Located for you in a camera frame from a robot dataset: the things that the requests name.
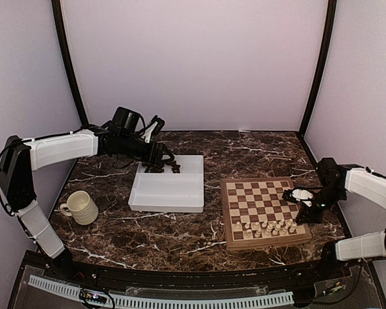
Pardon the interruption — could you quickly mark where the dark chess pieces pile lower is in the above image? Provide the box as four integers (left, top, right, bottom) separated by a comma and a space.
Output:
142, 164, 164, 173

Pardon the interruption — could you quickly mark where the cream ribbed ceramic mug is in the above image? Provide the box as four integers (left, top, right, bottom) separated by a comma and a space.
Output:
59, 191, 98, 225

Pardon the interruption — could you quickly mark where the wooden chess board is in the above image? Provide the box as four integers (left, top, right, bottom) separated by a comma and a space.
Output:
220, 177, 311, 251

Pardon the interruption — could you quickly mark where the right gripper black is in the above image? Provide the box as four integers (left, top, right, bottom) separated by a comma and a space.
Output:
296, 185, 346, 224

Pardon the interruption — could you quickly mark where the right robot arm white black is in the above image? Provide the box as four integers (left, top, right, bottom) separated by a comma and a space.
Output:
286, 158, 386, 279

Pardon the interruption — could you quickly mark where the dark chess pieces pile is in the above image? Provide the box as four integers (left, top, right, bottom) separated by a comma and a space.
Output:
142, 164, 164, 173
167, 161, 181, 174

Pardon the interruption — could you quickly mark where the white slotted cable duct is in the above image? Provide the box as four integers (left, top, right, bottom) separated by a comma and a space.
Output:
28, 275, 294, 308

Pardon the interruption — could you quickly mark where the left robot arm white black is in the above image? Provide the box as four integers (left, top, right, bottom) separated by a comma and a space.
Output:
0, 107, 174, 281

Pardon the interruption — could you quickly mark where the dark chess pieces pile upper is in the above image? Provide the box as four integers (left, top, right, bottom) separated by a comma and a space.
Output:
167, 161, 181, 174

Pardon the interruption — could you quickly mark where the black frame post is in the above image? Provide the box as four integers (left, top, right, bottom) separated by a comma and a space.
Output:
51, 0, 89, 125
298, 0, 337, 140

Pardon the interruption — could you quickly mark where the black right frame post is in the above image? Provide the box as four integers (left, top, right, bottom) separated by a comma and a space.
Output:
298, 0, 337, 140

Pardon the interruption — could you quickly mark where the black front rail base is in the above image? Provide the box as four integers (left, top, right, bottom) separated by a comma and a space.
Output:
6, 249, 386, 309

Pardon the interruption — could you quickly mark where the white chess queen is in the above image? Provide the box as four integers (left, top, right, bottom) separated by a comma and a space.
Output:
265, 223, 273, 237

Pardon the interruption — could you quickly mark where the black left frame post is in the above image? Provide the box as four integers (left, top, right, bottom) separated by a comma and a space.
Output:
51, 0, 89, 125

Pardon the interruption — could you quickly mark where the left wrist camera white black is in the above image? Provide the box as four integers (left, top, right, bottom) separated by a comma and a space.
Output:
141, 115, 165, 144

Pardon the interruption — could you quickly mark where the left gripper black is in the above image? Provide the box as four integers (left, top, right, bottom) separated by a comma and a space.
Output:
119, 133, 174, 165

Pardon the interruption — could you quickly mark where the white plastic divided tray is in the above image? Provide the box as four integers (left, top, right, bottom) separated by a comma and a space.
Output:
128, 155, 205, 213

